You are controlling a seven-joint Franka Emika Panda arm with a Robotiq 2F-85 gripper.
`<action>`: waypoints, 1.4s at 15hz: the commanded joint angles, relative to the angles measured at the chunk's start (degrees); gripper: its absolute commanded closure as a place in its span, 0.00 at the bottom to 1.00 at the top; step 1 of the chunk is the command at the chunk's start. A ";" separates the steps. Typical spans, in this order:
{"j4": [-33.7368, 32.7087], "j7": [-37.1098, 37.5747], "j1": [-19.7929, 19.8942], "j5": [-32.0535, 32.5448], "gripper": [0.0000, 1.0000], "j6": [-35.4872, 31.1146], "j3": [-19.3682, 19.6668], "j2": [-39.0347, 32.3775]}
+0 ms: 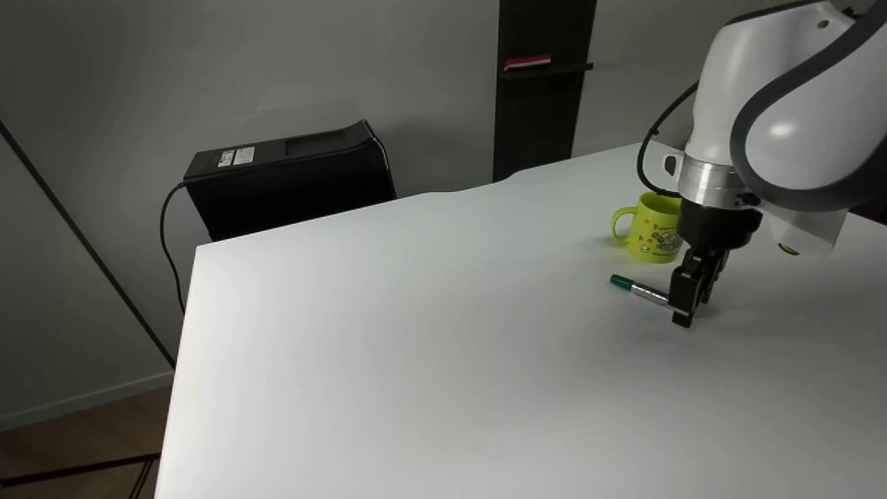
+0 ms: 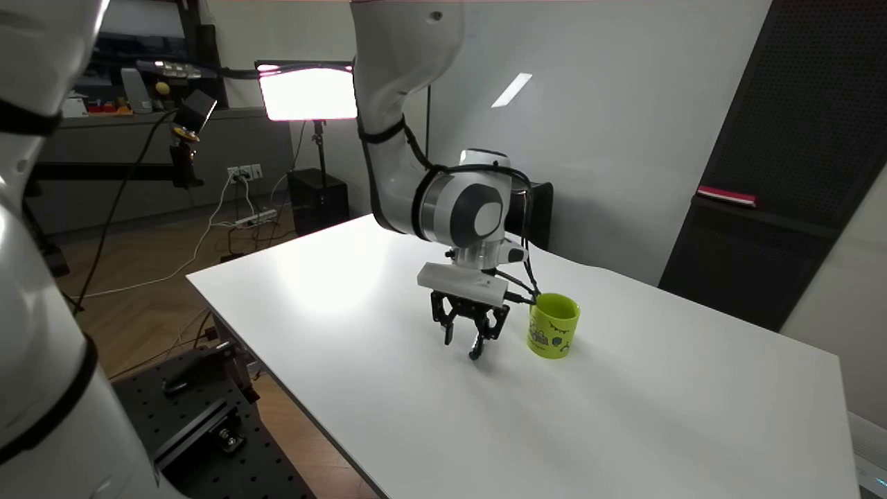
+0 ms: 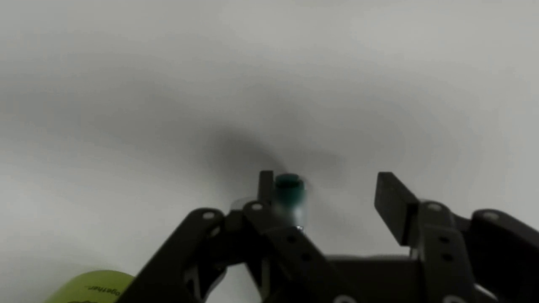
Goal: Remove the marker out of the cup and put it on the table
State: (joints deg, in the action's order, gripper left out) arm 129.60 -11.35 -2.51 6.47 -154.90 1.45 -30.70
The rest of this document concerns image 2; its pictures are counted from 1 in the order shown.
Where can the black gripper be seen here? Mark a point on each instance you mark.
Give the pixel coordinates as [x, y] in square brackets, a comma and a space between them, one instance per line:
[467, 312]

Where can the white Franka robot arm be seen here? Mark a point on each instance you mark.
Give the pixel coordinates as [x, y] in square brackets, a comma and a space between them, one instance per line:
[396, 93]

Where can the green printed mug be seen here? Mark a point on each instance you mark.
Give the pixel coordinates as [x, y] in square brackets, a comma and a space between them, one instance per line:
[551, 333]

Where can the small black floor cabinet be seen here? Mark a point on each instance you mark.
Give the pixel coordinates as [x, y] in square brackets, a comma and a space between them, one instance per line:
[318, 197]

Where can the black light stand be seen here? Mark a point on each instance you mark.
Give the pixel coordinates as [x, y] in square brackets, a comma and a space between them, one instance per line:
[318, 149]

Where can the white power strip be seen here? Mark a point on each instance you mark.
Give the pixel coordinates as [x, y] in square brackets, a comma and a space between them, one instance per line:
[255, 221]

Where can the white partition panel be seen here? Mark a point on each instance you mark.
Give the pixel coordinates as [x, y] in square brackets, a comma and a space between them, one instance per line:
[628, 139]

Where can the black perforated breadboard base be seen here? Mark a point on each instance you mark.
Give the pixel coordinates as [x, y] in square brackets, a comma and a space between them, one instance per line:
[212, 433]

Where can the bright LED light panel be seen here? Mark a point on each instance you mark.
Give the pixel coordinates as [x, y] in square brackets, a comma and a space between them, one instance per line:
[306, 91]

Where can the pink sticker strip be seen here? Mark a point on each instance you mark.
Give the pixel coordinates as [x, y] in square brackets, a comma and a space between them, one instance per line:
[726, 195]

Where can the dark tall cabinet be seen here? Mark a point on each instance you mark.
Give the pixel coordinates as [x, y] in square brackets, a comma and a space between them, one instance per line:
[792, 168]

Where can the grey desk counter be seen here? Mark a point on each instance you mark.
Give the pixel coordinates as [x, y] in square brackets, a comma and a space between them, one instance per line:
[119, 197]

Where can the yellow ball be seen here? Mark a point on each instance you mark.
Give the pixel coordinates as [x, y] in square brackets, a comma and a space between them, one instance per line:
[162, 91]

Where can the black horizontal mounting bar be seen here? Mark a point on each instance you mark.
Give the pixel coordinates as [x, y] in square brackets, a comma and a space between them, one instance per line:
[99, 174]

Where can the red flat item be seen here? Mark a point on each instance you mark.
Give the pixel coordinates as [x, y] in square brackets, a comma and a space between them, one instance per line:
[109, 109]

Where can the white wall outlet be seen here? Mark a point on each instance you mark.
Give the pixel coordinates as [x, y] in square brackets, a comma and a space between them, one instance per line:
[245, 174]

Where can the black camera with gold mount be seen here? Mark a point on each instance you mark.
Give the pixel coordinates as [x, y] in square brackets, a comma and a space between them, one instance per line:
[195, 111]

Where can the dark monitor frame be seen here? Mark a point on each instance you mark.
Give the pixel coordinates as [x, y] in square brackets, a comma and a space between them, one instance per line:
[148, 42]

